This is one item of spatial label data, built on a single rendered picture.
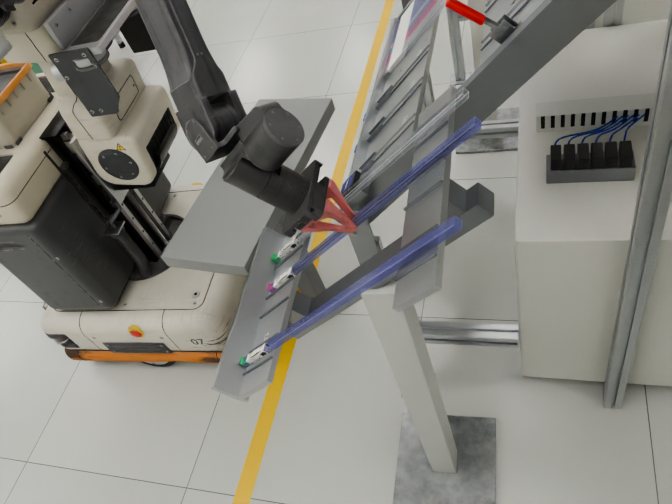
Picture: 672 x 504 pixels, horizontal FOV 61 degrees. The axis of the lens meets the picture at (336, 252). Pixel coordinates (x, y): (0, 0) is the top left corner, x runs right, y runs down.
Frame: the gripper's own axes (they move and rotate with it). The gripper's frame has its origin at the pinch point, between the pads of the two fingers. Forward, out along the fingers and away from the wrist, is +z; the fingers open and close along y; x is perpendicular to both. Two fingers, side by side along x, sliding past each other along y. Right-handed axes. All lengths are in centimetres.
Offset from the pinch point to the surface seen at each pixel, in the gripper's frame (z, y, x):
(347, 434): 54, -2, 76
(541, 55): 9.7, 18.3, -28.3
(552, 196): 43, 27, -5
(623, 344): 74, 9, 3
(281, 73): 26, 186, 128
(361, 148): 11.0, 36.4, 17.5
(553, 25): 7.4, 18.4, -32.2
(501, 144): 88, 111, 44
